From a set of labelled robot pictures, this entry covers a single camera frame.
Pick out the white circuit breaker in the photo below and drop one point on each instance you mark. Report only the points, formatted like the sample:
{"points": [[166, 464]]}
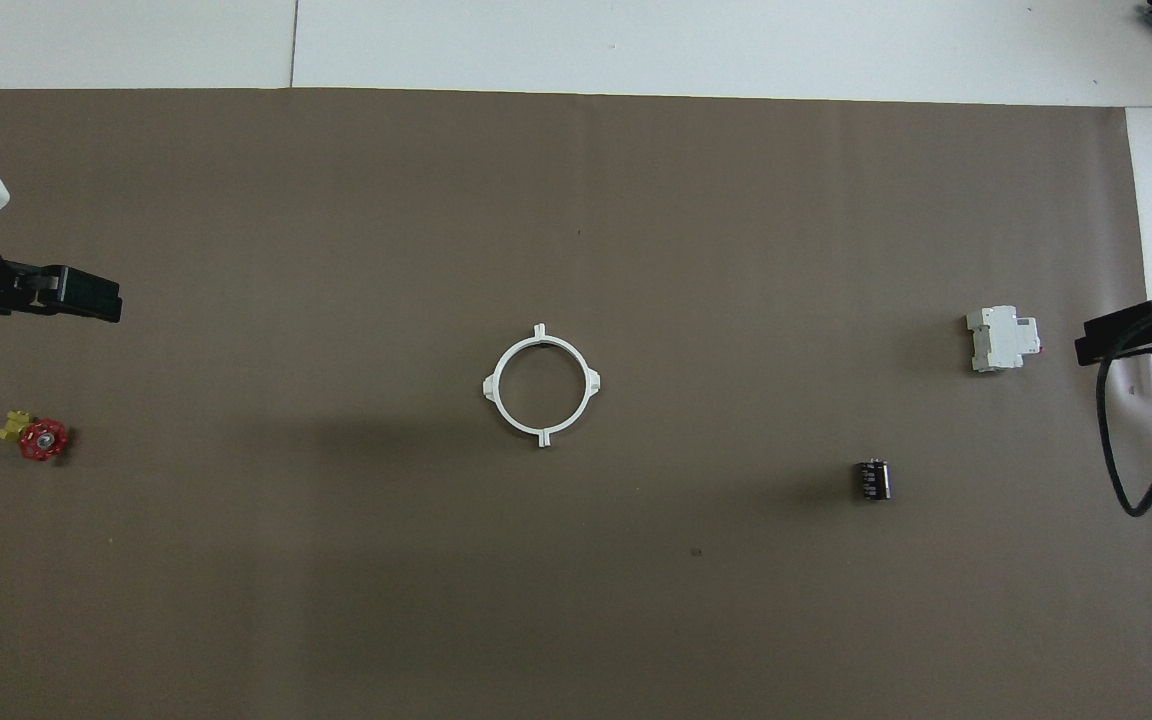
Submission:
{"points": [[1001, 340]]}

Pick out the black cylindrical capacitor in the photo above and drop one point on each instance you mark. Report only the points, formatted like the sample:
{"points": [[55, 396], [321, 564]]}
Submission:
{"points": [[872, 480]]}

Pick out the brown paper table mat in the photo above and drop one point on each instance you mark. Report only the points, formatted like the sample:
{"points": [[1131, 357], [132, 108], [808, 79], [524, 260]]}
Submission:
{"points": [[536, 200]]}

